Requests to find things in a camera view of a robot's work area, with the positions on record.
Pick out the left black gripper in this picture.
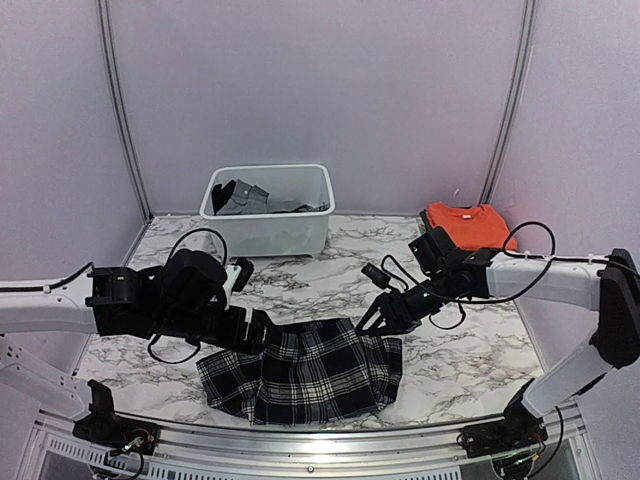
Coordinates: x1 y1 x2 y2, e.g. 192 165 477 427
152 305 282 357

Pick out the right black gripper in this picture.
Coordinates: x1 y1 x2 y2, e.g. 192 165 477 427
355 269 454 336

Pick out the black white plaid shirt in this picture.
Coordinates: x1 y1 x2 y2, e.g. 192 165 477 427
196 318 403 426

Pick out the orange t-shirt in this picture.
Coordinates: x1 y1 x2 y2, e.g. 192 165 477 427
426 202 511 251

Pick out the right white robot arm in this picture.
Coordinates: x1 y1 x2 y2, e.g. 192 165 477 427
362 298 598 428

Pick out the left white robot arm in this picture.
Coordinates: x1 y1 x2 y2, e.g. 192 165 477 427
1 250 275 445

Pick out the white plastic laundry bin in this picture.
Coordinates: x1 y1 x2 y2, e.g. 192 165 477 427
199 164 335 257

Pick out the grey garment in bin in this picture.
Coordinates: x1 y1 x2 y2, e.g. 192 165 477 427
216 180 329 216

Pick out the black garment in bin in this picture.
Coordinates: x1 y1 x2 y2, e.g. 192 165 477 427
211 180 236 215

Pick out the folded dark striped shirt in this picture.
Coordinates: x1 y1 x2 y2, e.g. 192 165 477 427
419 209 432 233

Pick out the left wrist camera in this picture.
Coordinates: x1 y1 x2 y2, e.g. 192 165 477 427
161 249 228 310

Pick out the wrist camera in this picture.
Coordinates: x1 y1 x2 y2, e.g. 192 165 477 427
409 227 467 276
161 249 228 310

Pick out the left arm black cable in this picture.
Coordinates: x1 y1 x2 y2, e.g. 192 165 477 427
0 227 231 365

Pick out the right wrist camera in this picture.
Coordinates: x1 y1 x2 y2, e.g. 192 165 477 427
409 227 467 276

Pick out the aluminium front frame rail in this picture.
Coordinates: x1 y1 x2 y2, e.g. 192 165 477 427
15 403 602 479

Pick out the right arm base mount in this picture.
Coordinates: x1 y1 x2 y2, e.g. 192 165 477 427
456 387 548 458

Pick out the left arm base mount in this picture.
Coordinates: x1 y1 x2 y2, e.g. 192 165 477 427
72 380 159 455

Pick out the left aluminium wall post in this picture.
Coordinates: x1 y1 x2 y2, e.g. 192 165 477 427
95 0 154 223

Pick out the aluminium wall post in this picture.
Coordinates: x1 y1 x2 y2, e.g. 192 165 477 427
95 0 154 223
478 0 539 204

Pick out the right aluminium wall post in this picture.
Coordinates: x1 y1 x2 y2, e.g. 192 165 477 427
478 0 539 204

